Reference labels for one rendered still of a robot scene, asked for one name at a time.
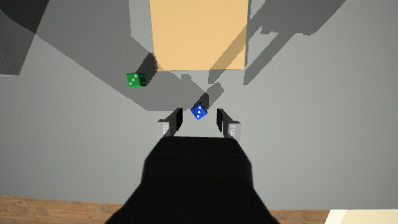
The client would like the blue die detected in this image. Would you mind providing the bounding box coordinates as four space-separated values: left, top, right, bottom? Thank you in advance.
191 102 207 120

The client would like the green die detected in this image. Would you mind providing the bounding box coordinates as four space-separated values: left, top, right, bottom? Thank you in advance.
126 73 147 87

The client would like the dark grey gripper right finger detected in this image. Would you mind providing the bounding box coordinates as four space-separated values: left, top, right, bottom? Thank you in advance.
216 109 241 143

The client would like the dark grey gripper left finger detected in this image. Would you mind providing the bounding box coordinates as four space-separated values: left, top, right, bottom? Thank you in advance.
157 108 183 141

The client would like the tan flat mat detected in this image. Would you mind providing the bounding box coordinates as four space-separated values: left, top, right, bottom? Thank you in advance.
149 0 248 71

